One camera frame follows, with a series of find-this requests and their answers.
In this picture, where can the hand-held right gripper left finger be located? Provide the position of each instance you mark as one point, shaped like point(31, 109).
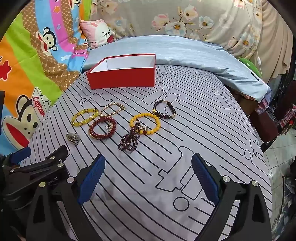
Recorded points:
point(90, 179)

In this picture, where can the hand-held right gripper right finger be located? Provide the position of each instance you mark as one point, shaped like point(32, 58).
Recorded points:
point(205, 179)

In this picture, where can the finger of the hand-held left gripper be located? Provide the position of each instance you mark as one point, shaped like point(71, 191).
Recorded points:
point(22, 154)
point(56, 155)

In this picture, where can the red cardboard box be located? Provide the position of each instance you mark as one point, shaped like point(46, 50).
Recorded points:
point(120, 78)

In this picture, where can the grey striped bed sheet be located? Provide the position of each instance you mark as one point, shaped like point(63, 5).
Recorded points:
point(150, 185)

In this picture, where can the dark maroon furniture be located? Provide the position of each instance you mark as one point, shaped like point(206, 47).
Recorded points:
point(263, 126)

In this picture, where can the cartoon monkey blanket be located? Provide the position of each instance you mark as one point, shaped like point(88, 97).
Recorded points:
point(23, 69)

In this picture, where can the plaid cloth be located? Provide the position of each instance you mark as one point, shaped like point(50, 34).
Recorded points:
point(288, 120)

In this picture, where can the green plastic object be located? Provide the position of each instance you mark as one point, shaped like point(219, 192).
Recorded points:
point(248, 63)

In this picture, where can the light blue blanket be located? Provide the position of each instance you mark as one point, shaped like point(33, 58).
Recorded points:
point(196, 53)

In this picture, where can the pink cartoon pillow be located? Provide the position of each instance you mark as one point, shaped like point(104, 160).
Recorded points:
point(92, 32)

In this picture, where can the beige curtain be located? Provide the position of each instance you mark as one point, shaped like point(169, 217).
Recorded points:
point(275, 46)

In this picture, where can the grey floral quilt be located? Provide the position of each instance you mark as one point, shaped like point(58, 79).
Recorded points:
point(150, 14)

